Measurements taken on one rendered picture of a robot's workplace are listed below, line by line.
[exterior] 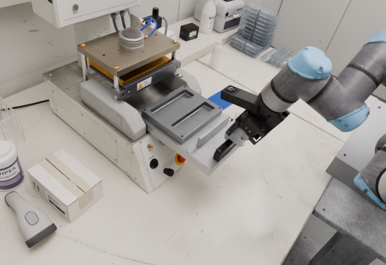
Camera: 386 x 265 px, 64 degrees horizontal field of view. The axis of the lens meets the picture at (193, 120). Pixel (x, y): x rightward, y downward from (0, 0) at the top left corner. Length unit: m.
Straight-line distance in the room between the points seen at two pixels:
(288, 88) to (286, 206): 0.54
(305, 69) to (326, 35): 2.69
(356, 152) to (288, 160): 0.24
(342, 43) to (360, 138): 2.13
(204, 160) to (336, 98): 0.38
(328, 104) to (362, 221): 0.64
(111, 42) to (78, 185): 0.44
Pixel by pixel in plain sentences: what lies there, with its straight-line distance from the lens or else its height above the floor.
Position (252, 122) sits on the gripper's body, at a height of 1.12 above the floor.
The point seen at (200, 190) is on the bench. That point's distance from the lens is 1.06.
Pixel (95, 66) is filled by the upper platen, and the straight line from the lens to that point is 1.04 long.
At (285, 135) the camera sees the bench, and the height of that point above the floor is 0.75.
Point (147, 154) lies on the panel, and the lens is 0.97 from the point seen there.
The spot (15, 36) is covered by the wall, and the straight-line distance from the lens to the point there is 1.37.
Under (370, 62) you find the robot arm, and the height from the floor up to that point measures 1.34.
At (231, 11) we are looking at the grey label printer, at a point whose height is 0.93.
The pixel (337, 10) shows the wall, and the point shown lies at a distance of 3.26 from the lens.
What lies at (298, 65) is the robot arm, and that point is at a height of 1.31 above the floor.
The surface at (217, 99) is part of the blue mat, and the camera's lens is 1.43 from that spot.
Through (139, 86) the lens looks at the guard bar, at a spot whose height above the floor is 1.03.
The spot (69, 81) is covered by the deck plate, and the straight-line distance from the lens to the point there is 1.16.
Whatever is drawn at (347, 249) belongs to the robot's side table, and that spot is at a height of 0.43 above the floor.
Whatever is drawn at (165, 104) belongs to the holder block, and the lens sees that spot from 0.99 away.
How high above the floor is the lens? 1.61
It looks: 41 degrees down
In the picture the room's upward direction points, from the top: 12 degrees clockwise
